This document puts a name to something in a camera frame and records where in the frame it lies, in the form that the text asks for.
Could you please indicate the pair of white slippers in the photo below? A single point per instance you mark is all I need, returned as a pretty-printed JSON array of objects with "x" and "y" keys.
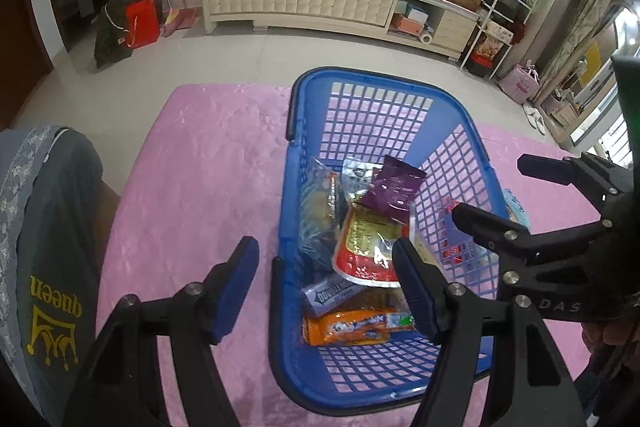
[{"x": 535, "y": 119}]

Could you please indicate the clear cracker packet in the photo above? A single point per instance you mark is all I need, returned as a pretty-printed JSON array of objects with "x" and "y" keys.
[{"x": 424, "y": 253}]

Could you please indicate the maroon snack packet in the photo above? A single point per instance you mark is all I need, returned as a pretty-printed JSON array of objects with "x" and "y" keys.
[{"x": 392, "y": 189}]

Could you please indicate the red white snack packet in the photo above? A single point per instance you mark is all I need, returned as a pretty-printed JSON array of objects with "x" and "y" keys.
[{"x": 360, "y": 257}]

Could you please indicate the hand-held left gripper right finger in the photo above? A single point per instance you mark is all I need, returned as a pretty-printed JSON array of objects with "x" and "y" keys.
[{"x": 415, "y": 292}]

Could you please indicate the white metal rack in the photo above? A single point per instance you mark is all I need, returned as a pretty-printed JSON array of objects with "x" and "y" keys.
[{"x": 492, "y": 7}]

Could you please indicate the silver snack packet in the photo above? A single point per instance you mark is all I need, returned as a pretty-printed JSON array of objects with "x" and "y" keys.
[{"x": 357, "y": 174}]

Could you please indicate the printed gift box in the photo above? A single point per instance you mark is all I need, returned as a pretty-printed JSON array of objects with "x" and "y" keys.
[{"x": 490, "y": 48}]

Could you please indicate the dark clear snack packet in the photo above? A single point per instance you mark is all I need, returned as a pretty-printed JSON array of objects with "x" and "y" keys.
[{"x": 315, "y": 217}]

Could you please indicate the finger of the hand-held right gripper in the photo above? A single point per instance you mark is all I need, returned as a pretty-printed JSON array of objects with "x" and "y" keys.
[
  {"x": 550, "y": 167},
  {"x": 480, "y": 222}
]

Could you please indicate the dark wooden door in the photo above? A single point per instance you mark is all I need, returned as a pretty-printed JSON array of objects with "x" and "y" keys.
[{"x": 25, "y": 57}]

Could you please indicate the pink bag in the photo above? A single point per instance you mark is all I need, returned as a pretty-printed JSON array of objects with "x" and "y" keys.
[{"x": 520, "y": 86}]

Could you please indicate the black bag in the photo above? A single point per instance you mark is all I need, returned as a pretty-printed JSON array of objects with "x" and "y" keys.
[{"x": 110, "y": 37}]

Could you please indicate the person's right hand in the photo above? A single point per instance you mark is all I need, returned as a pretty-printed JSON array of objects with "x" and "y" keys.
[{"x": 612, "y": 332}]

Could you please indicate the grey gum packet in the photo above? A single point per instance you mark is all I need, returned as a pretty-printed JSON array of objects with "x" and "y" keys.
[{"x": 327, "y": 294}]

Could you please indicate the orange box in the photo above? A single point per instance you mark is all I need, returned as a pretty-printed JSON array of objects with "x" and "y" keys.
[{"x": 407, "y": 26}]

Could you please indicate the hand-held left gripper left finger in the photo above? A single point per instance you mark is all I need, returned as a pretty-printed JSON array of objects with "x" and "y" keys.
[{"x": 235, "y": 292}]

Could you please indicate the blue plastic basket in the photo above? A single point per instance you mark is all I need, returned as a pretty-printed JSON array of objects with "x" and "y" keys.
[{"x": 350, "y": 82}]

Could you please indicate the light blue snack packet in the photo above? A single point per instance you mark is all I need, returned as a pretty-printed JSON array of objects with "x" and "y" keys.
[{"x": 517, "y": 209}]

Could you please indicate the cream cabinet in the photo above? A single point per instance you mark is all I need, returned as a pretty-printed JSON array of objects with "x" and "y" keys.
[{"x": 325, "y": 2}]

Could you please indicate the pink dustpan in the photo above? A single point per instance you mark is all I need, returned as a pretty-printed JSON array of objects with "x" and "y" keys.
[{"x": 180, "y": 22}]

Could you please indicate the red bag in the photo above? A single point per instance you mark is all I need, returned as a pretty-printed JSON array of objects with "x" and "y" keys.
[{"x": 142, "y": 22}]

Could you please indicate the white blue box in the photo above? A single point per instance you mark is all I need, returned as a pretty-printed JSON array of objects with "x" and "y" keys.
[{"x": 416, "y": 12}]

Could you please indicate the orange snack packet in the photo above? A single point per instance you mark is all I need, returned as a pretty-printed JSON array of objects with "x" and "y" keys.
[{"x": 350, "y": 327}]

